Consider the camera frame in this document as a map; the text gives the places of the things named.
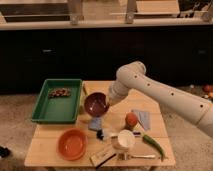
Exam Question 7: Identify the dark red bowl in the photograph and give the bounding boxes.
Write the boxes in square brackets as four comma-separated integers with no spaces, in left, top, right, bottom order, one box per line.
[84,92,109,117]

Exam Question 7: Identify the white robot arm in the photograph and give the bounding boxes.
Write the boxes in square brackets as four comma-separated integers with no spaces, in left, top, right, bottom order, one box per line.
[107,61,213,138]

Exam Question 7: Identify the blue sponge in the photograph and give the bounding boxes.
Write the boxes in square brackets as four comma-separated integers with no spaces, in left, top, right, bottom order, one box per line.
[88,117,102,131]

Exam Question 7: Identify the orange red-capped bottle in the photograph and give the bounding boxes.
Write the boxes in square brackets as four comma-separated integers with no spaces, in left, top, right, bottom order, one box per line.
[125,112,138,130]

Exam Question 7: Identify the grey cloth napkin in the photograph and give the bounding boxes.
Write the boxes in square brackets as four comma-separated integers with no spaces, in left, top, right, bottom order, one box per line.
[132,109,150,131]

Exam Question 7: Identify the black white dish brush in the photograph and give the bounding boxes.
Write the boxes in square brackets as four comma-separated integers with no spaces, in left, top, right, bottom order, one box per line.
[96,129,141,141]

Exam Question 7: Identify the brown snack pile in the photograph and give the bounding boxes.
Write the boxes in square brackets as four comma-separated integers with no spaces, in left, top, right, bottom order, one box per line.
[48,88,71,98]

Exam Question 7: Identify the green plastic tray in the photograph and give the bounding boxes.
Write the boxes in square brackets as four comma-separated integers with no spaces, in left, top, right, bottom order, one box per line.
[31,79,82,124]

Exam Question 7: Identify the white cup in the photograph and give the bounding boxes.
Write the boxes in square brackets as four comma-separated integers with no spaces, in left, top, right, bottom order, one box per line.
[114,130,136,149]

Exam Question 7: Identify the orange bowl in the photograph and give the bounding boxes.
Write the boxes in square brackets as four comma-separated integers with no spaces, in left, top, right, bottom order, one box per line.
[56,128,87,161]

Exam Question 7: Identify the wooden black box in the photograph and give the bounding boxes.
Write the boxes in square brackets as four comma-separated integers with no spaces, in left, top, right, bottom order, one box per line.
[90,145,116,168]

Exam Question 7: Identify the metal fork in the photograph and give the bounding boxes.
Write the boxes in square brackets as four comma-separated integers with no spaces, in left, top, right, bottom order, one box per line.
[118,153,156,160]

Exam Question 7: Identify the green chili pepper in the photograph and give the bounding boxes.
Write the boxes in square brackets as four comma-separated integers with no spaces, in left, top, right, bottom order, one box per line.
[142,134,165,160]

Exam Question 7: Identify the red orange floor objects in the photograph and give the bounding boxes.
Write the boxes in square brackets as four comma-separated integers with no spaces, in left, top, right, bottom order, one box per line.
[202,84,213,100]

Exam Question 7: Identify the black object on floor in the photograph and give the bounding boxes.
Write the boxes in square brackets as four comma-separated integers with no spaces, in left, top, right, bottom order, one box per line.
[0,146,11,158]

